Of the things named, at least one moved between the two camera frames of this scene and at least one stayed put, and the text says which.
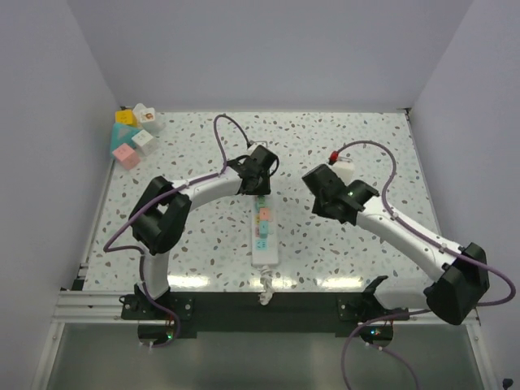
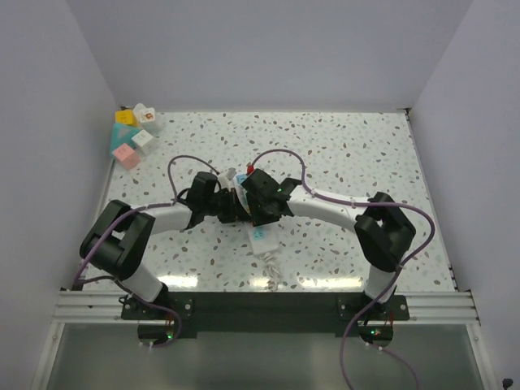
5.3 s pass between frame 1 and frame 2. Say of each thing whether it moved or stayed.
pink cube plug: stayed
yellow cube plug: stayed
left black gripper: moved
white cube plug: stayed
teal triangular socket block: stayed
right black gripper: moved
